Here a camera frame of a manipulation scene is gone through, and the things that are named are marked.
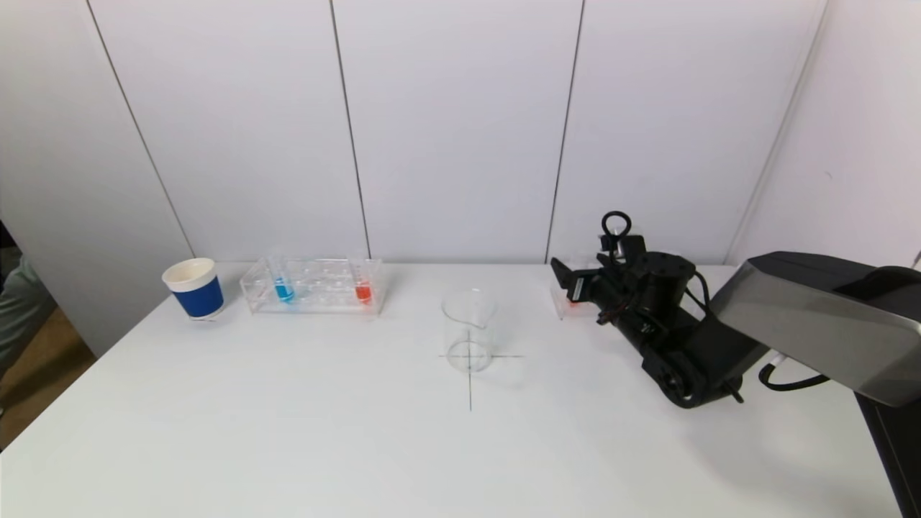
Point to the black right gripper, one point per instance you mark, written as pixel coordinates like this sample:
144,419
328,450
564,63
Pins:
576,287

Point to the test tube with red pigment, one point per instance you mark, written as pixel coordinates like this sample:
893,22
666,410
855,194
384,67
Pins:
364,293
584,260

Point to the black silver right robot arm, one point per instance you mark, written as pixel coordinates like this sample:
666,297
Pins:
806,316

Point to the clear acrylic test tube rack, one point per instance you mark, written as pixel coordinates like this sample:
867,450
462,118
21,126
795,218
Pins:
575,312
324,289

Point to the clear glass beaker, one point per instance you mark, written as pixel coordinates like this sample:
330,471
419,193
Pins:
468,324

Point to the test tube with blue pigment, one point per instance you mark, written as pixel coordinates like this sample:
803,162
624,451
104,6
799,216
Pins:
285,291

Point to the blue white paper cup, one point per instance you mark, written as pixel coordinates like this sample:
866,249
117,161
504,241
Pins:
200,296

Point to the person in grey trousers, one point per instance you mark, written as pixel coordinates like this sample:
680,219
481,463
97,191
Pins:
18,309

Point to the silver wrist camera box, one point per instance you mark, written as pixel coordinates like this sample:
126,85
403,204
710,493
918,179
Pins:
629,246

